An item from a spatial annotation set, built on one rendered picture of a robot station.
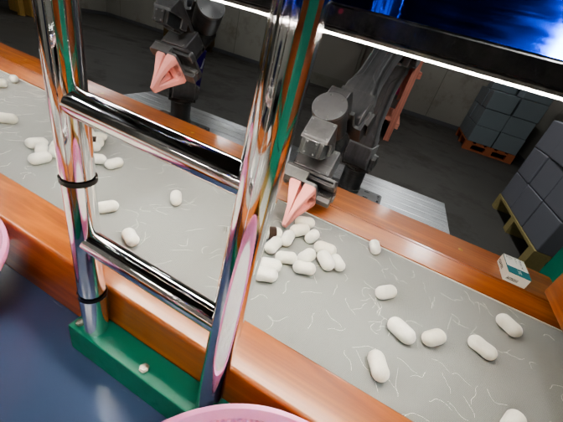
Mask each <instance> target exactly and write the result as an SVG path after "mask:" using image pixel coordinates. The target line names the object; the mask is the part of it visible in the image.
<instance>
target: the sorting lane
mask: <svg viewBox="0 0 563 422"><path fill-rule="evenodd" d="M9 75H10V74H8V73H6V72H4V71H2V70H0V79H5V80H6V81H7V82H8V86H7V87H5V88H3V87H0V112H3V113H11V114H14V115H15V116H17V117H18V122H17V123H16V124H8V123H1V122H0V173H2V174H4V175H5V176H7V177H9V178H11V179H12V180H13V181H15V182H16V183H19V184H20V185H22V186H24V187H25V188H27V189H28V190H30V191H32V192H33V193H36V194H37V195H39V196H40V197H41V198H44V199H45V200H47V201H49V202H50V203H52V204H53V205H55V206H57V207H58V208H61V209H62V210H64V211H65V208H64V203H63V198H62V192H61V186H60V184H59V182H58V178H57V175H58V173H59V171H58V166H57V161H56V158H54V157H52V160H51V161H50V162H46V163H43V164H39V165H33V164H31V163H30V162H29V161H28V155H29V154H31V153H35V151H34V149H31V148H28V147H26V146H25V144H24V142H25V140H26V139H27V138H30V137H44V138H45V139H47V140H48V142H49V144H48V147H49V145H50V144H51V142H52V141H53V135H52V129H51V124H50V119H49V108H48V103H47V98H46V93H45V90H42V89H40V88H39V87H37V86H35V85H31V84H30V83H28V82H26V81H24V80H21V79H18V83H16V84H14V83H12V82H10V81H9ZM94 153H96V154H103V155H104V156H106V160H107V159H112V158H115V157H119V158H121V159H122V160H123V162H124V164H123V166H122V167H119V168H115V169H111V170H110V169H107V168H106V167H105V164H95V166H96V172H97V174H98V183H97V184H96V185H97V194H98V203H99V202H102V201H107V200H115V201H117V202H118V203H119V208H118V210H117V211H115V212H110V213H105V214H100V213H99V214H100V223H101V232H102V233H103V234H104V235H106V236H107V237H109V238H111V239H113V240H115V241H116V242H117V243H119V244H121V245H123V246H124V247H126V248H128V249H129V250H130V251H132V252H134V253H135V254H137V255H139V256H141V257H142V258H143V259H145V260H147V261H149V262H151V263H152V264H154V265H155V266H157V267H159V268H160V269H162V270H164V271H166V272H168V273H169V274H170V275H172V276H174V277H176V278H177V279H179V280H181V281H182V282H184V283H185V284H187V285H189V286H191V287H193V288H194V289H195V290H197V291H199V292H200V293H202V294H204V295H205V296H207V297H208V298H210V299H212V300H213V301H215V297H216V292H217V287H218V283H219V277H220V270H221V265H222V260H223V255H224V251H225V242H226V238H227V229H228V227H229V224H230V216H231V210H232V206H233V202H234V196H233V195H231V194H229V193H226V192H224V191H222V190H220V189H218V188H216V187H214V186H212V185H210V184H208V183H206V182H204V181H201V180H199V179H197V178H195V177H193V176H191V175H189V174H187V173H186V172H183V171H181V170H179V169H177V168H175V167H172V166H170V165H168V164H167V163H165V162H162V161H160V160H158V159H157V158H155V157H151V156H149V155H147V154H146V153H144V152H141V151H139V150H137V149H136V148H134V147H131V146H128V145H127V144H125V143H123V142H120V141H118V140H117V139H115V138H113V137H111V136H108V135H107V139H106V140H105V141H104V146H103V147H101V149H100V150H99V151H98V152H94ZM173 190H178V191H180V192H181V193H182V203H181V204H180V205H178V206H174V205H172V204H171V203H170V193H171V192H172V191H173ZM299 216H304V217H310V218H313V219H314V221H315V225H314V227H313V228H311V229H310V230H312V229H316V230H317V231H318V232H319V234H320V235H319V238H318V239H317V240H316V241H315V242H314V243H312V244H309V243H307V242H306V241H305V235H303V236H299V237H295V238H294V240H293V241H292V244H291V245H290V246H287V247H285V246H283V245H282V246H281V248H279V249H278V250H277V251H276V252H275V253H274V254H268V253H266V251H265V248H264V250H263V254H262V257H268V258H273V259H275V256H276V253H277V252H278V251H281V250H282V251H288V252H294V253H295V254H296V255H297V256H298V254H299V253H301V252H302V251H304V250H305V249H307V248H312V249H314V244H315V243H316V242H318V241H320V240H321V241H324V242H327V243H330V244H333V245H334V246H335V247H336V249H337V253H336V254H338V255H340V256H341V258H342V260H343V262H344V263H345V269H344V270H343V271H336V270H335V269H334V268H333V269H332V270H330V271H325V270H324V269H323V268H322V266H321V265H320V264H319V262H318V260H317V252H316V251H315V252H316V258H315V259H314V260H313V261H311V263H313V264H314V265H315V266H316V271H315V273H314V274H313V275H304V274H298V273H296V272H295V271H294V270H293V268H292V266H293V265H289V264H282V268H281V270H280V271H279V272H278V278H277V280H276V281H274V282H272V283H270V282H264V281H257V280H256V281H255V284H254V287H253V291H252V293H251V299H250V302H249V306H248V309H247V312H246V315H245V320H246V321H248V322H249V323H251V324H252V325H254V326H256V327H258V328H260V329H261V330H262V331H264V332H266V333H268V334H269V335H271V336H273V337H274V338H276V339H277V340H279V341H281V342H283V343H285V344H286V345H287V346H288V347H291V348H292V349H294V350H296V351H297V352H299V353H301V354H302V355H304V356H305V357H307V358H309V359H311V360H313V361H314V362H315V363H317V364H319V365H321V366H322V367H324V368H326V369H327V370H329V371H330V372H332V373H334V374H336V375H338V376H339V377H340V378H342V379H344V380H345V381H347V382H349V383H351V384H352V385H353V386H355V387H357V388H358V389H361V390H362V391H364V392H365V393H367V394H369V395H370V396H372V397H374V398H375V399H378V400H379V401H380V402H382V403H383V404H386V405H387V406H389V407H391V408H392V409H393V410H395V411H397V412H398V413H400V414H402V415H404V416H405V417H406V418H408V419H410V420H412V421H414V422H499V421H500V420H501V418H502V417H503V416H504V413H505V412H506V411H507V410H508V409H517V410H518V411H520V412H521V413H522V414H523V415H524V416H525V418H526V419H527V422H563V331H562V330H560V329H558V328H556V327H553V326H551V325H549V324H547V323H545V322H543V321H541V320H538V319H536V318H534V317H532V316H530V315H527V314H525V313H523V312H521V311H519V310H517V309H514V308H513V307H511V306H508V305H506V304H503V303H502V302H500V301H497V300H495V299H493V298H491V297H489V296H486V295H484V294H483V293H480V292H478V291H475V290H474V289H472V288H470V287H467V286H465V285H463V284H461V283H459V282H456V281H454V280H452V279H450V278H448V277H446V276H444V275H441V274H439V273H437V272H435V271H433V270H430V269H428V268H426V267H425V266H423V265H419V264H417V263H416V262H414V261H412V260H408V259H407V258H405V257H403V256H401V255H398V254H396V253H394V252H392V251H390V250H388V249H385V248H383V247H381V246H380V248H381V251H380V253H379V254H377V255H373V254H372V253H371V252H370V249H369V242H370V241H368V240H367V239H364V238H361V237H359V236H358V235H356V234H353V233H350V232H349V231H347V230H345V229H342V228H340V227H338V226H336V225H334V224H331V223H329V222H327V221H325V220H323V219H320V218H319V217H317V216H314V215H312V214H310V213H308V212H304V213H303V214H301V215H299ZM125 228H132V229H134V230H135V231H136V233H137V235H138V237H139V239H140V240H139V243H138V244H137V245H136V246H133V247H131V246H128V245H127V244H126V242H125V240H124V239H123V238H122V236H121V232H122V231H123V230H124V229H125ZM262 257H261V258H262ZM385 285H393V286H394V287H395V288H396V290H397V295H396V296H395V297H394V298H390V299H386V300H381V299H379V298H377V296H376V295H375V289H376V288H377V287H378V286H385ZM501 313H504V314H507V315H509V316H510V317H511V318H512V319H514V320H515V321H516V322H517V323H518V324H519V325H520V326H521V327H522V329H523V334H522V336H520V337H511V336H510V335H509V334H508V333H507V332H506V331H505V330H504V329H503V328H502V327H500V326H499V325H498V324H497V322H496V316H497V315H498V314H501ZM392 317H399V318H400V319H402V320H403V321H404V322H405V323H406V324H407V325H408V326H410V327H411V328H412V329H413V330H414V332H415V333H416V341H415V342H414V343H413V344H411V345H406V344H404V343H403V342H401V341H400V340H399V339H398V338H397V337H396V336H395V335H394V334H392V333H391V332H390V330H389V329H388V327H387V322H388V321H389V319H390V318H392ZM434 328H439V329H441V330H443V331H444V332H445V333H446V336H447V340H446V341H445V342H444V343H443V344H442V345H438V346H435V347H428V346H426V345H425V344H424V343H423V342H422V340H421V334H422V333H423V332H424V331H427V330H431V329H434ZM471 335H479V336H480V337H482V338H483V339H484V340H485V341H486V342H488V343H489V344H491V345H492V346H494V347H495V348H496V350H497V352H498V356H497V358H496V359H494V360H493V361H488V360H486V359H485V358H483V357H482V356H481V355H480V354H478V353H477V352H476V351H474V350H473V349H471V348H470V347H469V345H468V343H467V340H468V338H469V337H470V336H471ZM374 349H377V350H380V351H381V352H382V353H383V354H384V355H385V360H386V362H387V366H388V369H389V370H390V377H389V379H388V380H387V381H386V382H383V383H380V382H377V381H376V380H374V378H373V377H372V375H371V372H370V368H369V363H368V359H367V356H368V353H369V352H370V351H371V350H374Z"/></svg>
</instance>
